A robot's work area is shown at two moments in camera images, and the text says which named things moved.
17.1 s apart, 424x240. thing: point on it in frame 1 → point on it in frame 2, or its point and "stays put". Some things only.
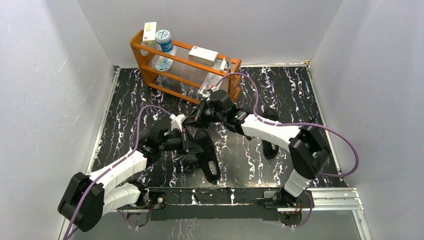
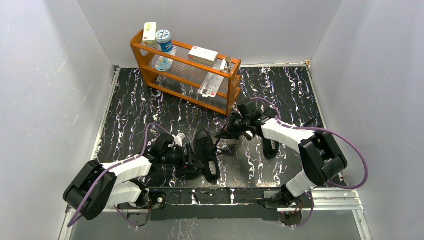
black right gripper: (198, 114) → (233, 134)
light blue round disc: (163, 63) stays put
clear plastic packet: (210, 81) stays put
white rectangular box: (202, 56) stays put
